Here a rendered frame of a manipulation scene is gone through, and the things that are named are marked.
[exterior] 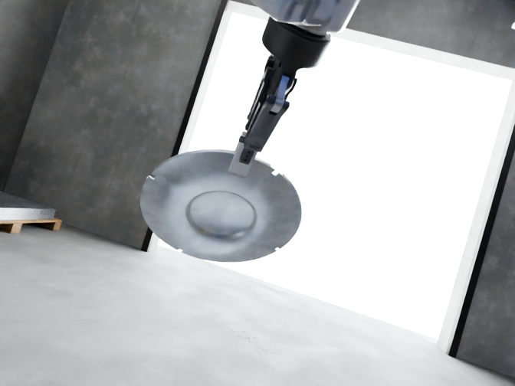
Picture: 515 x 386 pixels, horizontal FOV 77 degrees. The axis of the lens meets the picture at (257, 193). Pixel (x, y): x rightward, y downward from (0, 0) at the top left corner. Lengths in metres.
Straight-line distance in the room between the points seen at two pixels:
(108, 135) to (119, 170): 0.47
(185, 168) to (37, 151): 4.64
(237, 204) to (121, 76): 4.27
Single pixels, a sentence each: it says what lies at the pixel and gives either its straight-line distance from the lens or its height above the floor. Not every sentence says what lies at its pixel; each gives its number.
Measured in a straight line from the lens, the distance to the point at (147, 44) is 4.80.
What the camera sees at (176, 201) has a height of 0.91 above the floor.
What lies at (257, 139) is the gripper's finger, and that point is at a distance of 0.43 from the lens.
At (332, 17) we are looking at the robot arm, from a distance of 0.37.
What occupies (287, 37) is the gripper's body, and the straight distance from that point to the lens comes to 0.38.
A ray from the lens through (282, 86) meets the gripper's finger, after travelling 0.39.
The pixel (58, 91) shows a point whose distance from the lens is 5.16.
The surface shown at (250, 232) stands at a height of 0.89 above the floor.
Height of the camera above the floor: 0.95
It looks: 2 degrees up
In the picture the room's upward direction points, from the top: 17 degrees clockwise
